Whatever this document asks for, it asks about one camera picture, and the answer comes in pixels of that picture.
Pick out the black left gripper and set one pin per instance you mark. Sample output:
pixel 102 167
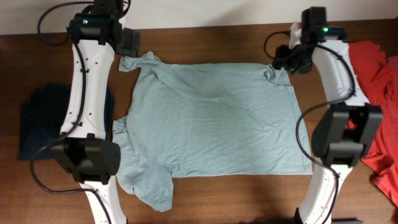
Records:
pixel 132 46

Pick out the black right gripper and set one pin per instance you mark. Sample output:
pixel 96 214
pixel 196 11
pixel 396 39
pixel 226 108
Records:
pixel 282 60

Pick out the light blue t-shirt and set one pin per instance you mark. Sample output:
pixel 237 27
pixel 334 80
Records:
pixel 206 120

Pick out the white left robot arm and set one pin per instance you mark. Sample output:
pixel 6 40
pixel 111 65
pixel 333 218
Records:
pixel 84 149

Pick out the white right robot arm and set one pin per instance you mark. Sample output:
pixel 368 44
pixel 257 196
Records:
pixel 346 131

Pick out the folded dark navy garment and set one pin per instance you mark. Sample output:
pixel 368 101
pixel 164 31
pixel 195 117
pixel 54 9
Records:
pixel 42 117

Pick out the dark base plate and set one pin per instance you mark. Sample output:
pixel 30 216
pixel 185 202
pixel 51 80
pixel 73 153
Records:
pixel 347 221

